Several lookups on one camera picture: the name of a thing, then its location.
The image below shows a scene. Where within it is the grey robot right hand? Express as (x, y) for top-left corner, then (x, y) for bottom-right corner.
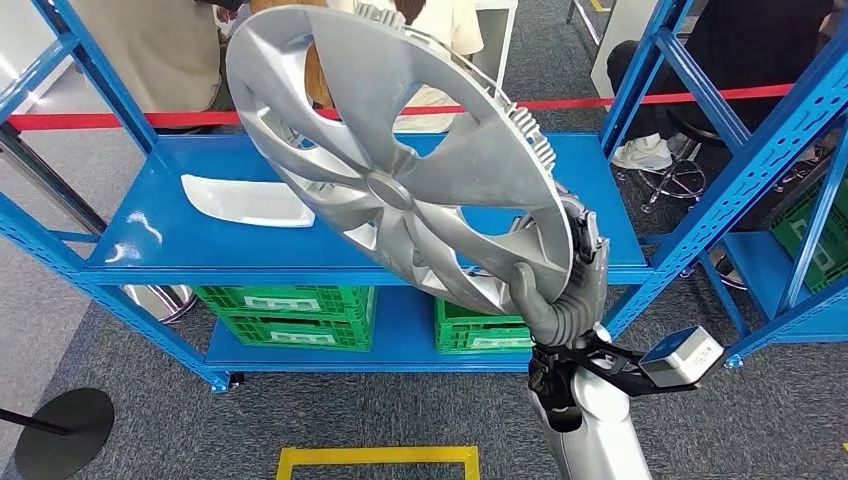
(508, 192), (612, 334)

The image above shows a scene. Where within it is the silver plastic wheel hubcap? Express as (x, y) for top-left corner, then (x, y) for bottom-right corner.
(225, 3), (576, 318)

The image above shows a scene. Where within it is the blue steel shelf rack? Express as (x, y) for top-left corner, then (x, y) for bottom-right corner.
(0, 0), (848, 395)
(695, 125), (848, 369)

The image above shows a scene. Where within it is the white plastic car part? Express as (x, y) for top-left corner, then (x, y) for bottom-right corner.
(180, 173), (317, 230)

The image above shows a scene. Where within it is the white desk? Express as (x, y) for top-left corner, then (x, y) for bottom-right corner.
(472, 0), (519, 86)
(589, 0), (658, 101)

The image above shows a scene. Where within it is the yellow floor tape square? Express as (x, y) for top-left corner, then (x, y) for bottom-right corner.
(274, 445), (482, 480)

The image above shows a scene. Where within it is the chrome barrier stanchion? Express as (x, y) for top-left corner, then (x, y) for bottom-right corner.
(0, 122), (199, 326)

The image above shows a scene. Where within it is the red barrier belt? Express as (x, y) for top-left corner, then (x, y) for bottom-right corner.
(6, 82), (796, 132)

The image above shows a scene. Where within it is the black round-base stand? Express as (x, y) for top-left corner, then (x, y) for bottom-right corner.
(0, 387), (116, 480)

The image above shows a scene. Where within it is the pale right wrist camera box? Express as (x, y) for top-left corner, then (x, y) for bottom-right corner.
(637, 325), (727, 390)

